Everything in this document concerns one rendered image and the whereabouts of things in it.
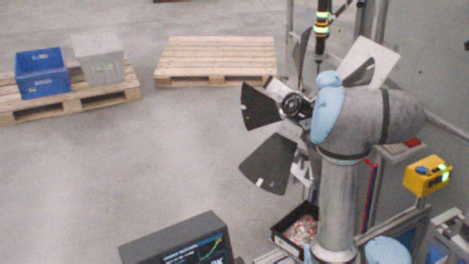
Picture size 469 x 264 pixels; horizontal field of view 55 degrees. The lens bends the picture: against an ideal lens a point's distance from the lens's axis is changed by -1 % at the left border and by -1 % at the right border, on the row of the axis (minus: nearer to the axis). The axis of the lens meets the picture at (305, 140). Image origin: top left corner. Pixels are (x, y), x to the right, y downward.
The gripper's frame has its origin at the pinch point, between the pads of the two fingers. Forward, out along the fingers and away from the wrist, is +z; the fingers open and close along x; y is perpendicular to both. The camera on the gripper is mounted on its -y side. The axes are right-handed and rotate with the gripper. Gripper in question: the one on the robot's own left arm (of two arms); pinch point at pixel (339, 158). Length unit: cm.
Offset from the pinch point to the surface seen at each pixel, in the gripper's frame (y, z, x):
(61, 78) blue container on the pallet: -79, 69, 306
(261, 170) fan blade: -20.2, 13.3, 28.6
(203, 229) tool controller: -52, -26, -15
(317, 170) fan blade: -8.4, 1.6, 2.3
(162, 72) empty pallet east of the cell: 0, 109, 304
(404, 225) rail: 13.6, 39.5, -16.3
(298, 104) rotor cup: 3.3, -6.3, 28.5
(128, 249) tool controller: -70, -30, -11
